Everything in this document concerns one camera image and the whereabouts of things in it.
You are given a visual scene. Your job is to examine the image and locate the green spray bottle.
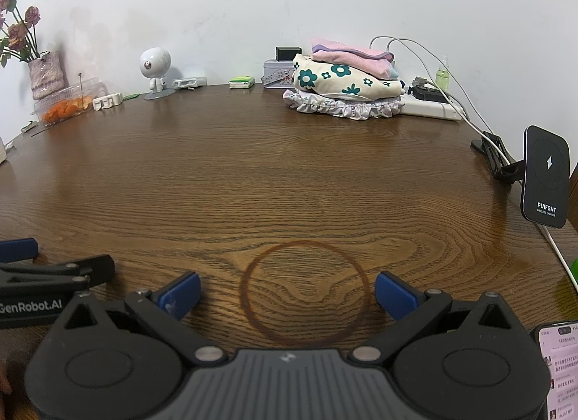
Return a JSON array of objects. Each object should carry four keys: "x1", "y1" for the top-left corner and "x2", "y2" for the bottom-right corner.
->
[{"x1": 436, "y1": 55, "x2": 452, "y2": 91}]

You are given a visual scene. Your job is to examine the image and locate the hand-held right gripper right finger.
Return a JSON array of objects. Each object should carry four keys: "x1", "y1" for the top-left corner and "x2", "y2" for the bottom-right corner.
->
[{"x1": 351, "y1": 271, "x2": 525, "y2": 365}]

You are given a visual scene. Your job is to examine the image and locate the white ruffled floral garment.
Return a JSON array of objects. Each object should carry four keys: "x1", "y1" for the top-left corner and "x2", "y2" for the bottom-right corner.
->
[{"x1": 284, "y1": 88, "x2": 406, "y2": 121}]

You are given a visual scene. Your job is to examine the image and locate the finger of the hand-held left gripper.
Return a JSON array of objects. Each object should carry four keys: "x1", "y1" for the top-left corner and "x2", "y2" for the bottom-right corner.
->
[
  {"x1": 0, "y1": 238, "x2": 40, "y2": 264},
  {"x1": 0, "y1": 255, "x2": 116, "y2": 291}
]

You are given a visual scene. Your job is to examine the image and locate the white robot figurine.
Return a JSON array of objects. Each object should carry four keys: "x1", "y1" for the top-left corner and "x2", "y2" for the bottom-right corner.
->
[{"x1": 139, "y1": 47, "x2": 177, "y2": 100}]

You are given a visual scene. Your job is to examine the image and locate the black phone holder clamp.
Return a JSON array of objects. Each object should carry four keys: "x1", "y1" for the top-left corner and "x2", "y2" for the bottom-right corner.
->
[{"x1": 470, "y1": 131, "x2": 527, "y2": 184}]

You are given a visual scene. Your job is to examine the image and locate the dried rose bouquet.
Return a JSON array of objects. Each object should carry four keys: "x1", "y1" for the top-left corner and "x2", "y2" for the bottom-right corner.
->
[{"x1": 0, "y1": 0, "x2": 43, "y2": 69}]

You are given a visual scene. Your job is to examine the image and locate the black power adapter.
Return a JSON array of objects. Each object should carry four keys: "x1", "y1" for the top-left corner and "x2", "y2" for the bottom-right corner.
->
[{"x1": 412, "y1": 77, "x2": 449, "y2": 103}]

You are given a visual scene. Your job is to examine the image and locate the white power strip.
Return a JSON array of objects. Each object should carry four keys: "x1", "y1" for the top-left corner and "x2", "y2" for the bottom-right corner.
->
[{"x1": 400, "y1": 95, "x2": 464, "y2": 122}]

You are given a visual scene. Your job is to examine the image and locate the grey tin box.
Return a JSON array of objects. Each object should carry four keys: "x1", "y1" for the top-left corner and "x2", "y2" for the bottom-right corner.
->
[{"x1": 263, "y1": 59, "x2": 299, "y2": 91}]

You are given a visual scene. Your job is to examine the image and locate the smartphone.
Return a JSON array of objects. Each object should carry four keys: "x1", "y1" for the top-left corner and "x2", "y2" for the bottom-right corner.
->
[{"x1": 535, "y1": 321, "x2": 578, "y2": 420}]

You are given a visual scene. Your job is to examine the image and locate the black wireless charger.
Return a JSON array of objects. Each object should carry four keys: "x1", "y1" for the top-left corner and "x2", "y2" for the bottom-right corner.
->
[{"x1": 521, "y1": 125, "x2": 570, "y2": 229}]

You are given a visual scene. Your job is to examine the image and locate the clear box of orange fruit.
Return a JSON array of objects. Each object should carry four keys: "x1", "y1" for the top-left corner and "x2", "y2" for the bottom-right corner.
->
[{"x1": 34, "y1": 78, "x2": 103, "y2": 128}]

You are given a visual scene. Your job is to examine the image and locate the pink woven vase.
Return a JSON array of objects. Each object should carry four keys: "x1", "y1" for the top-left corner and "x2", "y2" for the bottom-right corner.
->
[{"x1": 28, "y1": 51, "x2": 66, "y2": 101}]

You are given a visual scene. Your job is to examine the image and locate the white charging cable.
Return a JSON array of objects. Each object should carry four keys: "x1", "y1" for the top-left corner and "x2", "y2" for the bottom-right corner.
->
[
  {"x1": 386, "y1": 38, "x2": 509, "y2": 161},
  {"x1": 369, "y1": 35, "x2": 513, "y2": 163}
]

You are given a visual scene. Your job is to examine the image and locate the pink purple-trimmed top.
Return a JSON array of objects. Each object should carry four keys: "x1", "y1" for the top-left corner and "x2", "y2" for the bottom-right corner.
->
[{"x1": 311, "y1": 37, "x2": 396, "y2": 80}]

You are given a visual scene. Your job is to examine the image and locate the white wireless charger cable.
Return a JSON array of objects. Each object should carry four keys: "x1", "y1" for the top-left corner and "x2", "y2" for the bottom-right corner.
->
[{"x1": 539, "y1": 224, "x2": 578, "y2": 291}]

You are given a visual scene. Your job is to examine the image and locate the cream green-flowered pants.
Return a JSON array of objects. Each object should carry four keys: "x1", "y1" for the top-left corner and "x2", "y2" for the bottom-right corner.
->
[{"x1": 293, "y1": 53, "x2": 405, "y2": 100}]

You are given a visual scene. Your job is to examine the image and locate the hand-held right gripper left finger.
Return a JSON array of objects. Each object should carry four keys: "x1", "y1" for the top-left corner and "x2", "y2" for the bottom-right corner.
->
[{"x1": 53, "y1": 271, "x2": 228, "y2": 365}]

